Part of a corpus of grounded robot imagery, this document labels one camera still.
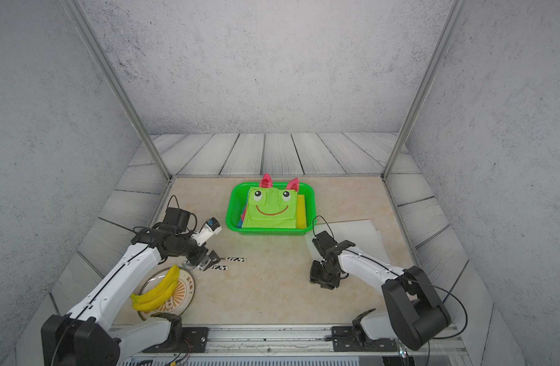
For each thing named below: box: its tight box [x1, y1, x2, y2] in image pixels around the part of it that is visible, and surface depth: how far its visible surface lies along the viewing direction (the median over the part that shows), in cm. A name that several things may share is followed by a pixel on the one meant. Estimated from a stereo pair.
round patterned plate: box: [137, 266, 197, 322], surface depth 83 cm
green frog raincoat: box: [241, 186, 298, 229], surface depth 101 cm
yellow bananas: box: [129, 264, 181, 313], surface depth 81 cm
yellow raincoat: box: [296, 194, 308, 229], surface depth 102 cm
